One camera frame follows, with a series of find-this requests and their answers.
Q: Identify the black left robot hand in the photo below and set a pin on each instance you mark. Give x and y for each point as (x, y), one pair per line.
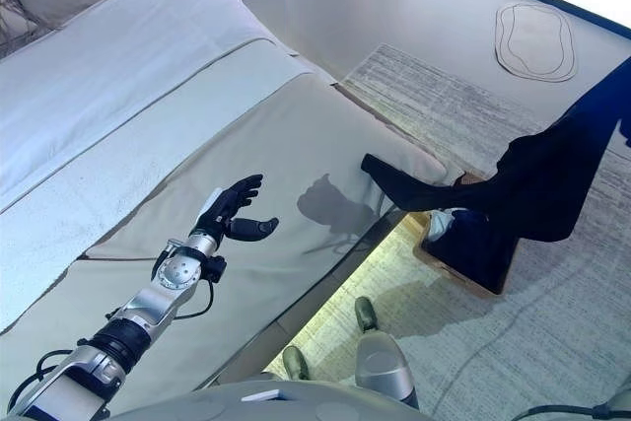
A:
(219, 211)

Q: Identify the dark blue garment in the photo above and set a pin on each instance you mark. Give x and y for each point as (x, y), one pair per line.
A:
(473, 253)

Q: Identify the grey patterned cushion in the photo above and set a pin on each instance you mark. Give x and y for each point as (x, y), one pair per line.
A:
(12, 17)

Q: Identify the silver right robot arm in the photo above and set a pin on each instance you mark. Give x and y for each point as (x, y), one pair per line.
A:
(613, 406)

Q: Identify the black garment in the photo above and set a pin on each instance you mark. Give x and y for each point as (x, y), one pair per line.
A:
(542, 179)

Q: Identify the white garment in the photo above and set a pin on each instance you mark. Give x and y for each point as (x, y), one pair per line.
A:
(439, 226)

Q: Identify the grey robot torso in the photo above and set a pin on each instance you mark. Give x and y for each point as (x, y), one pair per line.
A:
(246, 406)

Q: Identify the white duvet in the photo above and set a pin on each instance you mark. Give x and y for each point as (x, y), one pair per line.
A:
(123, 71)

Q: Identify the silver robot leg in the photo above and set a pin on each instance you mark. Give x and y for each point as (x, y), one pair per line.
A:
(296, 364)
(382, 362)

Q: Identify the silver left robot leg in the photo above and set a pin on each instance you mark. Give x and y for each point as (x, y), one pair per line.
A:
(296, 364)

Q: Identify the brown wicker basket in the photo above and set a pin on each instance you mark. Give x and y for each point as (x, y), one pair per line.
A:
(463, 283)

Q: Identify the silver right robot leg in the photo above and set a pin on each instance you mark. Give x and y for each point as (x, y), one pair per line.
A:
(382, 362)

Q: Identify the grey striped rug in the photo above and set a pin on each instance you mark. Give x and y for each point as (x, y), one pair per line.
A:
(443, 105)

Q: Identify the round mat with dark outline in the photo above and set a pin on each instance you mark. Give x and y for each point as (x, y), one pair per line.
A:
(535, 41)

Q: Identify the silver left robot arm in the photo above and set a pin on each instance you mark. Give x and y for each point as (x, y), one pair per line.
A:
(153, 302)

